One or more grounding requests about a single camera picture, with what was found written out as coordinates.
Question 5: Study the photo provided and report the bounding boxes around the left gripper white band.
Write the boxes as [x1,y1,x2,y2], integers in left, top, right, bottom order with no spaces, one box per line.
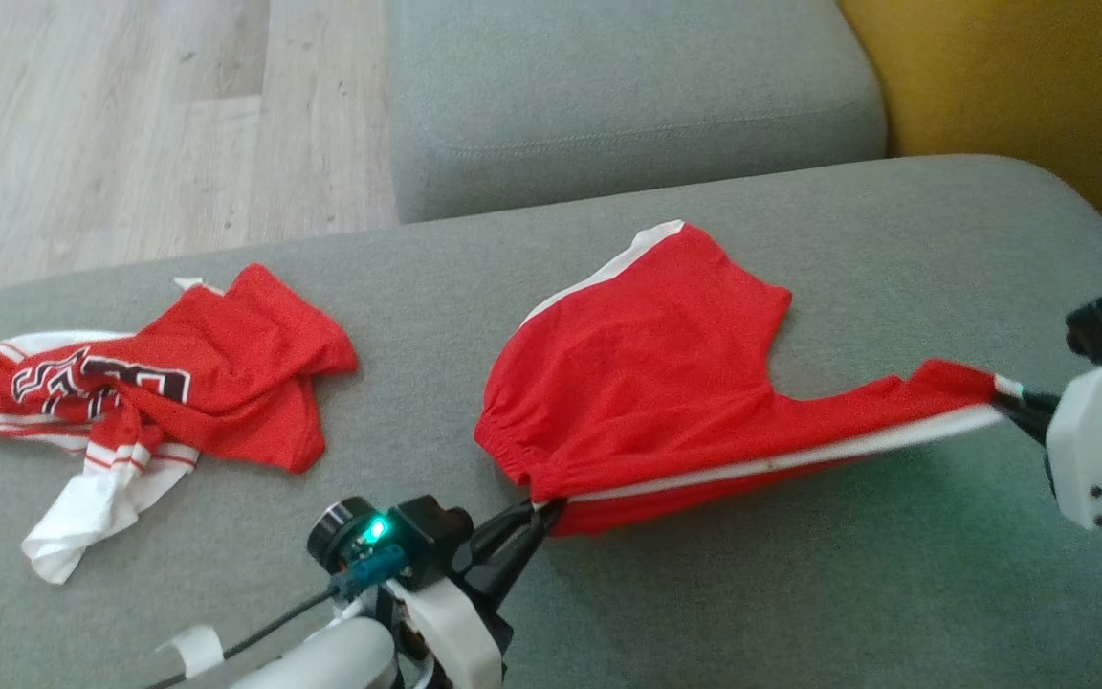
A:
[386,499,569,689]

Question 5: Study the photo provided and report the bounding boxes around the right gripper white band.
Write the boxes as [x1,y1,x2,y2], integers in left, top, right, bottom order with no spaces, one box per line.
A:
[995,343,1102,535]

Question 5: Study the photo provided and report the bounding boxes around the red shorts with white stripe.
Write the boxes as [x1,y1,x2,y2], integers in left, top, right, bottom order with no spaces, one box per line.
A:
[473,220,1025,539]

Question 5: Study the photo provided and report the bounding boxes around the red Bulls 23 jersey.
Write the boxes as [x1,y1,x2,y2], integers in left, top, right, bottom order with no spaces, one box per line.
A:
[0,263,359,586]

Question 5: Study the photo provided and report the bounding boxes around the large grey fabric ottoman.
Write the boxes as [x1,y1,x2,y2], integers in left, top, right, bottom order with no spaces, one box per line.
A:
[0,155,1102,689]

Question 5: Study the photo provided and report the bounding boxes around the yellow sofa back cushion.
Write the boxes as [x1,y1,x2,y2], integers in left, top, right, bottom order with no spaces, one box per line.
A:
[838,0,1102,216]

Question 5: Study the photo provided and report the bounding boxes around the grey sofa seat cushion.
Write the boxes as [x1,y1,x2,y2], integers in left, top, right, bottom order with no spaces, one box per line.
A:
[384,0,889,224]

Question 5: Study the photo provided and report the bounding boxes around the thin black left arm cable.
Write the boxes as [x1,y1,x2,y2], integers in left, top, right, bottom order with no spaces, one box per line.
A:
[144,586,342,689]

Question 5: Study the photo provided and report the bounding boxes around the white cable label tape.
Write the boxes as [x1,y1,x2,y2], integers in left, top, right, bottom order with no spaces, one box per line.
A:
[157,625,225,678]

